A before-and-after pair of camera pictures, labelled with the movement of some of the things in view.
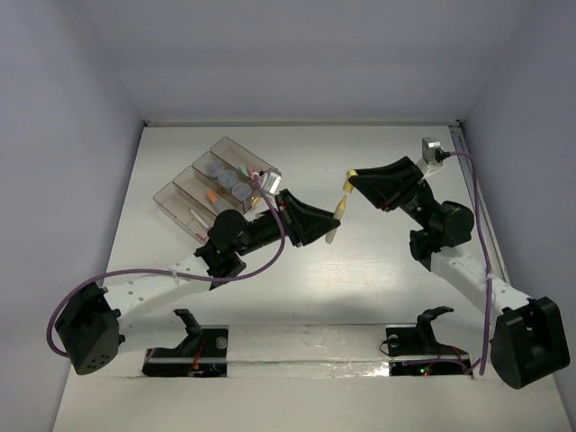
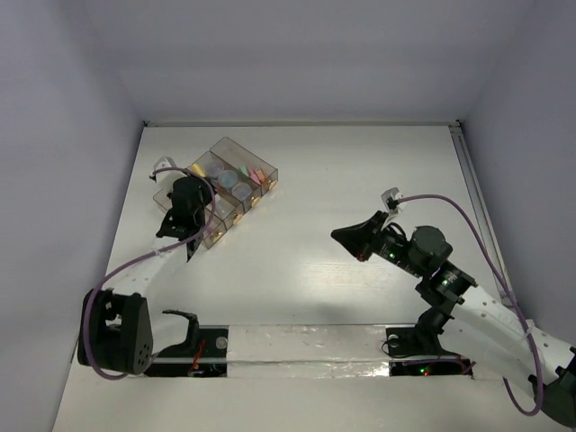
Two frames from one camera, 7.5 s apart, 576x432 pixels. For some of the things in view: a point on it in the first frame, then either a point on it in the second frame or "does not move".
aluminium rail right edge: x=479 y=196 does not move
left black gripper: x=291 y=218 to x=178 y=229
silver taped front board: x=307 y=351 does not move
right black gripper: x=386 y=184 to x=359 y=238
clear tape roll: x=214 y=168 does not move
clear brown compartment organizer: x=223 y=179 does not move
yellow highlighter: x=338 y=212 to x=198 y=169
